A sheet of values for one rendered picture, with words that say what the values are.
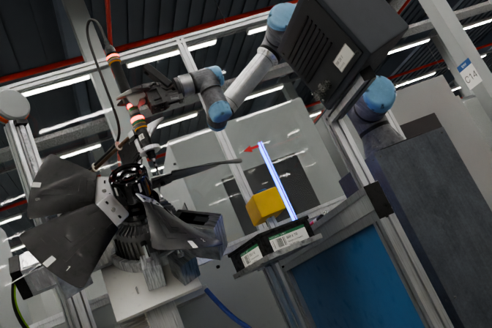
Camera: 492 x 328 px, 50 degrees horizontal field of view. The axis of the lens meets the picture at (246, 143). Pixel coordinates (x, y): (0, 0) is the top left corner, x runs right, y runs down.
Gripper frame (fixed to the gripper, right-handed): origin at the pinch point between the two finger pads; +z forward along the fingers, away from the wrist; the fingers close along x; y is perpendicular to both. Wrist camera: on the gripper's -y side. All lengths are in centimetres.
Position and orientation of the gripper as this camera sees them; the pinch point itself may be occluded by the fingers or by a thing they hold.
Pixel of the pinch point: (119, 99)
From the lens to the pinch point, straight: 180.5
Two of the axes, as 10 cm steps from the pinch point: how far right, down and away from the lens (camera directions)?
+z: -9.0, 3.2, -2.9
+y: 3.9, 8.8, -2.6
